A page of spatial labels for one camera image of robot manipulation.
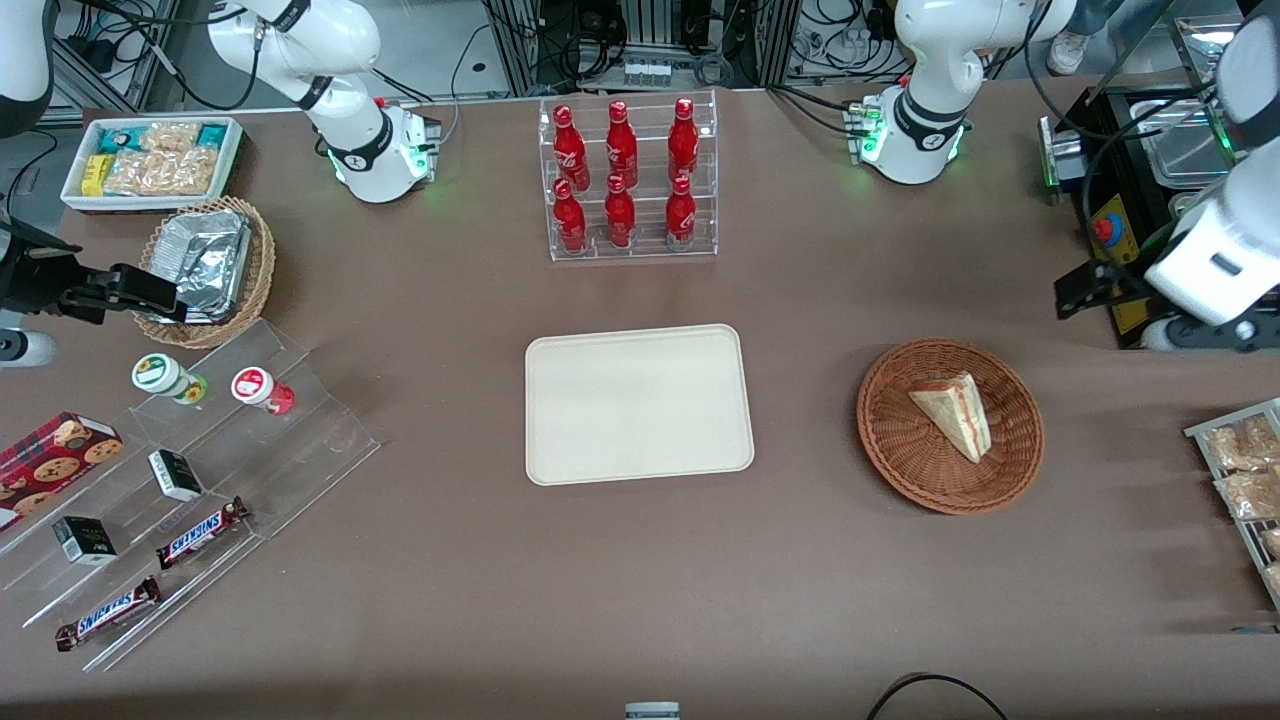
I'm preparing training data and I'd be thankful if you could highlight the white snack bin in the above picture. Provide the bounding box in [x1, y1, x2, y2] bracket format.
[60, 116, 245, 214]

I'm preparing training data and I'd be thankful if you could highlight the small black carton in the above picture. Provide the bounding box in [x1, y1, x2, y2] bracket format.
[148, 450, 205, 503]
[52, 516, 118, 567]

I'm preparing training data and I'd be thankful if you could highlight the black food warmer cabinet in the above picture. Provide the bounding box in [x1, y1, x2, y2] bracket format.
[1062, 15, 1280, 351]

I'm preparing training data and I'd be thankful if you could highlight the red lid white cup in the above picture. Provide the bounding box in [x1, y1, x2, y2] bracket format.
[231, 367, 296, 417]

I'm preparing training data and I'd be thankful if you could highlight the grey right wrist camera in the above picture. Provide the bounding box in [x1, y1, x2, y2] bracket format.
[0, 330, 58, 368]

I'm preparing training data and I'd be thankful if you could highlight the clear acrylic bottle rack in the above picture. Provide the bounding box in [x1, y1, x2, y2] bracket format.
[538, 89, 720, 263]

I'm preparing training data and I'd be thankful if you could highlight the triangular sandwich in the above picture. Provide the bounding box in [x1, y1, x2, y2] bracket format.
[908, 372, 992, 465]

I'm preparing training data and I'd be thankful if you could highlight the green lid white cup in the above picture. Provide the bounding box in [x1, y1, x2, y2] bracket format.
[131, 353, 209, 405]

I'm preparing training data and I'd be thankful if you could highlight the white shoe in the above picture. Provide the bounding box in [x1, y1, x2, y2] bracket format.
[1046, 30, 1097, 77]

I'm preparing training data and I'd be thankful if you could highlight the brown Snickers bar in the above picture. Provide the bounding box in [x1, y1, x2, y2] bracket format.
[156, 497, 251, 571]
[55, 576, 162, 653]

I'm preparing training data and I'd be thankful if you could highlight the oval tan wicker basket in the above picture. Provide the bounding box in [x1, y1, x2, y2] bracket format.
[133, 196, 277, 350]

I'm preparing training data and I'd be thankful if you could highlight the black looped cable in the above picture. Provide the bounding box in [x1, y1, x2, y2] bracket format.
[865, 673, 1012, 720]

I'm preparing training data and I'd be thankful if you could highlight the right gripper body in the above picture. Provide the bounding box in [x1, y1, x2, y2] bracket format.
[0, 250, 67, 320]

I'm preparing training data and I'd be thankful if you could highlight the small clear cracker bag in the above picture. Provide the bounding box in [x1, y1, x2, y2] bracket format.
[140, 122, 204, 153]

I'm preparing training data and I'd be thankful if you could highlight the grey metal snack rack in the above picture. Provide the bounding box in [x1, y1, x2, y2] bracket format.
[1184, 398, 1280, 612]

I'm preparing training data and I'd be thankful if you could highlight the grey metal box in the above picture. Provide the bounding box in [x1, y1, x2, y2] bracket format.
[1038, 115, 1087, 192]

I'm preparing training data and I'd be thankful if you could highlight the aluminium equipment frame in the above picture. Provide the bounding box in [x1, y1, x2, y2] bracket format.
[483, 0, 803, 97]

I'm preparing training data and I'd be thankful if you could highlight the red cookie box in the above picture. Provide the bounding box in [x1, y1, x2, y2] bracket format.
[0, 412, 125, 532]

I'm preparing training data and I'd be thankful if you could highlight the large clear cracker bag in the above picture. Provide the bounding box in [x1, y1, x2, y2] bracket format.
[105, 148, 220, 197]

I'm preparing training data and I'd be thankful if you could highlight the round brown wicker basket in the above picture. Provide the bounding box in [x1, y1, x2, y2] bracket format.
[856, 338, 1046, 517]

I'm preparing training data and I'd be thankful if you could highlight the clear acrylic stepped display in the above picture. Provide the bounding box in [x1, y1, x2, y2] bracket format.
[0, 318, 382, 673]

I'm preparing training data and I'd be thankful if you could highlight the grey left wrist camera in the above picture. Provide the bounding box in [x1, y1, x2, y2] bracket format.
[1140, 312, 1280, 353]

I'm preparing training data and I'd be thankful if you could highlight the cream rectangular tray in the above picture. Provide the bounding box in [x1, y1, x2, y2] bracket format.
[524, 323, 755, 487]

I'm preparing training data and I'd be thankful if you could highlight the stainless steel pan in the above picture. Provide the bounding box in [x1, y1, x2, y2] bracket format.
[1140, 98, 1237, 187]

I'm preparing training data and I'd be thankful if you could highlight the red cola bottle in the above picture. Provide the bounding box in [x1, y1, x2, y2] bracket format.
[668, 97, 700, 184]
[606, 100, 639, 189]
[553, 178, 589, 254]
[605, 174, 638, 249]
[553, 104, 591, 193]
[665, 175, 698, 251]

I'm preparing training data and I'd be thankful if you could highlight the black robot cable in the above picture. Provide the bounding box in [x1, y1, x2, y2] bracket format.
[75, 0, 264, 112]

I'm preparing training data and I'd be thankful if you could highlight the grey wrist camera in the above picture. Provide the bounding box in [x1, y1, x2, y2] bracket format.
[1140, 312, 1280, 353]
[0, 330, 58, 368]

